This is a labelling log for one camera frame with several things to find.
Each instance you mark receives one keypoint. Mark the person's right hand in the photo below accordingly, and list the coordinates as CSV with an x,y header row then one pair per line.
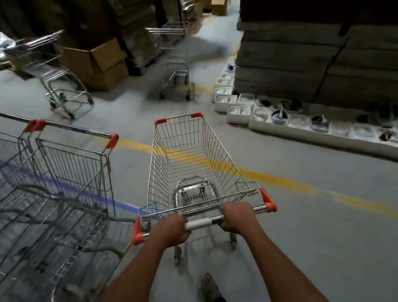
x,y
240,218

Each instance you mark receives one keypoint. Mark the person's left hand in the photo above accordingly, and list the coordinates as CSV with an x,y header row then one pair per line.
x,y
171,230

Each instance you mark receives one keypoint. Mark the person's left fingers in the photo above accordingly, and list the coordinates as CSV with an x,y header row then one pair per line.
x,y
184,230

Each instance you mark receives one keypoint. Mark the person's right fingers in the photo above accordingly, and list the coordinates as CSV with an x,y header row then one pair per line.
x,y
226,219

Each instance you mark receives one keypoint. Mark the person's right forearm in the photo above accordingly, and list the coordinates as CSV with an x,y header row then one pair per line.
x,y
280,270

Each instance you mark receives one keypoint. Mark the person's left forearm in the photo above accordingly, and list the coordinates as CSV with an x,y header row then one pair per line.
x,y
134,285

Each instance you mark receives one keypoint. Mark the person's sandalled foot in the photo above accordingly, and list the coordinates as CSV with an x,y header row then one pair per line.
x,y
209,287

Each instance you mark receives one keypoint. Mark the steel shopping cart red corners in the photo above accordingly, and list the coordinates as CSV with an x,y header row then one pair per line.
x,y
78,186
5,178

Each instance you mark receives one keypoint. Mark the blue and white ceramic bowl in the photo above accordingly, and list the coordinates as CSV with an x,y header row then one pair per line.
x,y
279,117
319,123

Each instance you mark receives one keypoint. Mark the row of white boxes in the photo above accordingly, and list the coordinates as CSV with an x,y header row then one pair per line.
x,y
321,129

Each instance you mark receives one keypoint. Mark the two-tier steel shopping cart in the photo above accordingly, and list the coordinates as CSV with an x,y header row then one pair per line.
x,y
175,51
48,64

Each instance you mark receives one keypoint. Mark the open brown cardboard box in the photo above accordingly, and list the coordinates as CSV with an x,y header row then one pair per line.
x,y
97,66

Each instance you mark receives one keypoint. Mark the large stack of flattened cardboard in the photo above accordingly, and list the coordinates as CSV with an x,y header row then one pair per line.
x,y
314,43

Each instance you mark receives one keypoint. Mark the tall dark cardboard stack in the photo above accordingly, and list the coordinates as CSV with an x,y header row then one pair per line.
x,y
134,30

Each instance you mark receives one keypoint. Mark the small brown cardboard box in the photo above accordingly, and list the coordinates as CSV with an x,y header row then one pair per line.
x,y
219,6

